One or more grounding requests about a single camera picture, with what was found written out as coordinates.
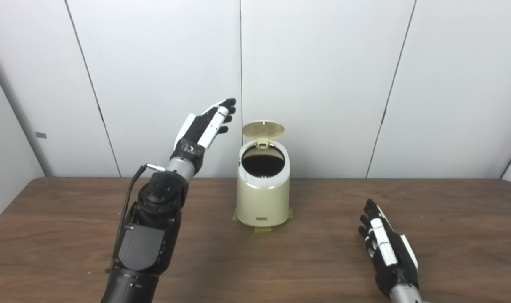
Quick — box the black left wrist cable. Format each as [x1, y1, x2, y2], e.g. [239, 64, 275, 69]
[112, 164, 165, 270]

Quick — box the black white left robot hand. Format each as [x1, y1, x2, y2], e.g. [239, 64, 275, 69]
[170, 98, 237, 170]

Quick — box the cream round bin lid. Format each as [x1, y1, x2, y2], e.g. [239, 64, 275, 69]
[242, 120, 285, 149]

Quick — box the cream-colored bin body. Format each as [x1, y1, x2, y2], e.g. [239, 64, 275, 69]
[235, 140, 290, 228]

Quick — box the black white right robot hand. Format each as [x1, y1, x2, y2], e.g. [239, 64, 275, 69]
[358, 199, 419, 297]

